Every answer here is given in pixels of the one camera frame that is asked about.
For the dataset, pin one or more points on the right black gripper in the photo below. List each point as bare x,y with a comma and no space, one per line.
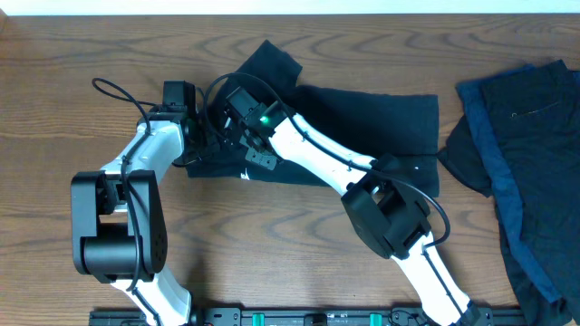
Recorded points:
261,158

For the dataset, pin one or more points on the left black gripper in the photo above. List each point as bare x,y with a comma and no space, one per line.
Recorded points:
199,148

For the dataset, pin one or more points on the dark teal t-shirt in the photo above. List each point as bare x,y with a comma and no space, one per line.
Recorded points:
406,126

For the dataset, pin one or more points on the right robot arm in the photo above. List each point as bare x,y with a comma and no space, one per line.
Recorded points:
388,213

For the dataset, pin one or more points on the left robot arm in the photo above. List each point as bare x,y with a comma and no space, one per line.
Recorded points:
119,235

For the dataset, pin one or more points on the black folded garment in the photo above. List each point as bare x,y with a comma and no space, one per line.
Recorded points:
535,117

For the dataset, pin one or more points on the navy blue folded garment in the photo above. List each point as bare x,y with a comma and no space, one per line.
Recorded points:
503,184

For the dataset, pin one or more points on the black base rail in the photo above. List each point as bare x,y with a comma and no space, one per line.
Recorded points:
236,317

